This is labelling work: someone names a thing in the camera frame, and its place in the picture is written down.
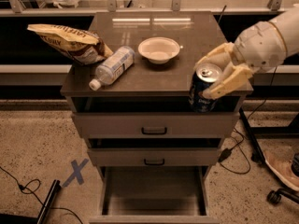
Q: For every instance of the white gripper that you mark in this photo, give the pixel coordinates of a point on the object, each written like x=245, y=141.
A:
x=259, y=47

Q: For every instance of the dark blue pepsi can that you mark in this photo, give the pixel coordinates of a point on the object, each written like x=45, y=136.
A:
x=203, y=77

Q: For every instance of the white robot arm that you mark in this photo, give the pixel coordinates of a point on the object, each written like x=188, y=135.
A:
x=288, y=26

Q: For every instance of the top grey drawer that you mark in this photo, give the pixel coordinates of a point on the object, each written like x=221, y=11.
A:
x=155, y=125

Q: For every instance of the grey drawer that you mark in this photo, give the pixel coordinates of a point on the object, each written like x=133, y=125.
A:
x=153, y=195
x=109, y=157
x=155, y=125

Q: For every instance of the grey drawer cabinet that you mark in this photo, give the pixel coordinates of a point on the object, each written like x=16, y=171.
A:
x=146, y=87

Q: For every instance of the middle grey drawer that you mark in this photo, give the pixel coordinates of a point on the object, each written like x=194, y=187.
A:
x=109, y=157

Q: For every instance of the bottom grey drawer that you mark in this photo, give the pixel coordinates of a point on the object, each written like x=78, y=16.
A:
x=153, y=195

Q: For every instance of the white paper bowl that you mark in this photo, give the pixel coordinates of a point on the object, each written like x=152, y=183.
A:
x=159, y=50

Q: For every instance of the black stand leg right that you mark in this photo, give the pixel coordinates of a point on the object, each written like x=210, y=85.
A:
x=257, y=153

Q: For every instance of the black stand leg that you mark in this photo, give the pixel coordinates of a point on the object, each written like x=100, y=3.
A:
x=44, y=211
x=257, y=153

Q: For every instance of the clear plastic water bottle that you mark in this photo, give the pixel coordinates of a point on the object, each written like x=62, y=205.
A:
x=107, y=72

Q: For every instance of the chip bag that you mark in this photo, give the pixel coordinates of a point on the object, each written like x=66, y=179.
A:
x=82, y=46

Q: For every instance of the blue tape cross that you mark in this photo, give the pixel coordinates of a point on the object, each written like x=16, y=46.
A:
x=76, y=174

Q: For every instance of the black stand leg left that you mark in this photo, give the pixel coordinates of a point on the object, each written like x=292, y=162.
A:
x=44, y=211

